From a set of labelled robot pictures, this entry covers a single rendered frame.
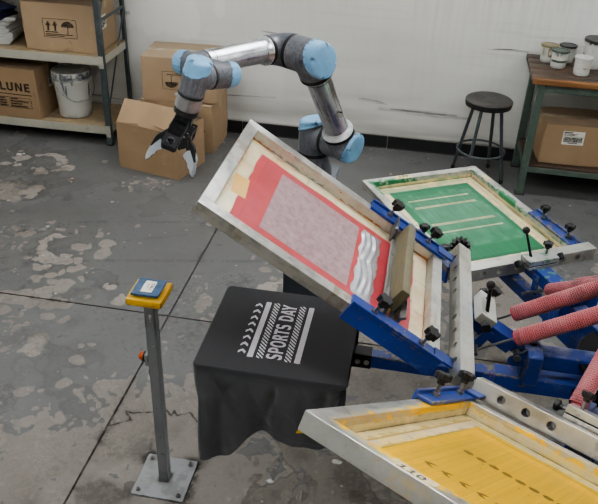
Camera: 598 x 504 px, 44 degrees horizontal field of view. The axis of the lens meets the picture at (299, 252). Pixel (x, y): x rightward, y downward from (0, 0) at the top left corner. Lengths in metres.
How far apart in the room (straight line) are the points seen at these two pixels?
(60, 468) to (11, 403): 0.50
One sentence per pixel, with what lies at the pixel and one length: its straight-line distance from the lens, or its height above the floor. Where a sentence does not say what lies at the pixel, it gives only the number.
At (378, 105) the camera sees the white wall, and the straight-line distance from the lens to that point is 6.08.
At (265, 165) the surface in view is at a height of 1.47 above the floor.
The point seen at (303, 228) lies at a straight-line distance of 2.17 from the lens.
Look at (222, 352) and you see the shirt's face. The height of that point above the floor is 0.95.
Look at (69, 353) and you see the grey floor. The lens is 3.97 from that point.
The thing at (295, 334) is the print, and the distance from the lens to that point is 2.44.
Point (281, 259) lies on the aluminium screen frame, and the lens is 1.94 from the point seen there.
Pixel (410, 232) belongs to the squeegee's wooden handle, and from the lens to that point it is 2.34.
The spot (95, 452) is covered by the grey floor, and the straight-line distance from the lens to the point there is 3.44.
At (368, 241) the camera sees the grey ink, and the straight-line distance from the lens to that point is 2.35.
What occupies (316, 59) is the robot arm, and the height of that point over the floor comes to 1.75.
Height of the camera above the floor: 2.45
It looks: 32 degrees down
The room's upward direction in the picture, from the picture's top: 2 degrees clockwise
